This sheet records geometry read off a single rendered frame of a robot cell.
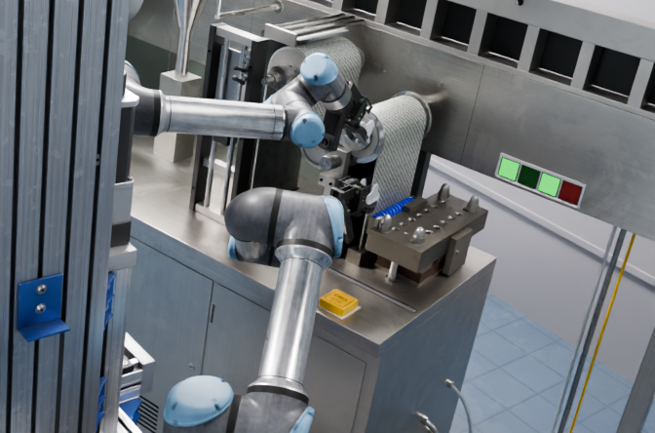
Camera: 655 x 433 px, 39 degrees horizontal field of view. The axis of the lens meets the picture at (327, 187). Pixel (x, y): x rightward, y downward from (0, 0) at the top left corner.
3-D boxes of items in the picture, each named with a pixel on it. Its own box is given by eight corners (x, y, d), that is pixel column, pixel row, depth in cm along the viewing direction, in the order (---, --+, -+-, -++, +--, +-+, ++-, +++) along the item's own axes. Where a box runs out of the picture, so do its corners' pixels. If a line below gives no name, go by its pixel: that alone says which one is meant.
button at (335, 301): (318, 305, 226) (320, 297, 225) (333, 295, 232) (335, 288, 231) (341, 318, 223) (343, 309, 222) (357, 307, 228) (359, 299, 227)
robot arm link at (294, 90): (266, 118, 202) (306, 88, 202) (254, 99, 211) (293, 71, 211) (286, 142, 206) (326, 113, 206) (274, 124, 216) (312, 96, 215)
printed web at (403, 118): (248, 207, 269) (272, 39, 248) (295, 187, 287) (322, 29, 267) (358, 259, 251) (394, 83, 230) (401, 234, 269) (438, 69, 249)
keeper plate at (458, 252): (442, 272, 251) (450, 237, 246) (458, 260, 258) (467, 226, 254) (449, 276, 249) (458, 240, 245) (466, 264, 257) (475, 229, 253)
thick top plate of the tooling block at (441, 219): (365, 249, 243) (368, 228, 240) (436, 208, 274) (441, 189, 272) (416, 273, 235) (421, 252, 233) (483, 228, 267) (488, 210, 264)
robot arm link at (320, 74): (289, 65, 207) (320, 43, 207) (306, 89, 216) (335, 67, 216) (307, 89, 203) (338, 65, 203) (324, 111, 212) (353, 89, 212)
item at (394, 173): (364, 220, 246) (376, 157, 239) (407, 198, 264) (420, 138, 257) (366, 221, 246) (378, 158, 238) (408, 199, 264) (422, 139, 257)
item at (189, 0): (140, 152, 293) (157, -26, 270) (172, 143, 304) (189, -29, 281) (173, 168, 286) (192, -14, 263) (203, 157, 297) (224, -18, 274)
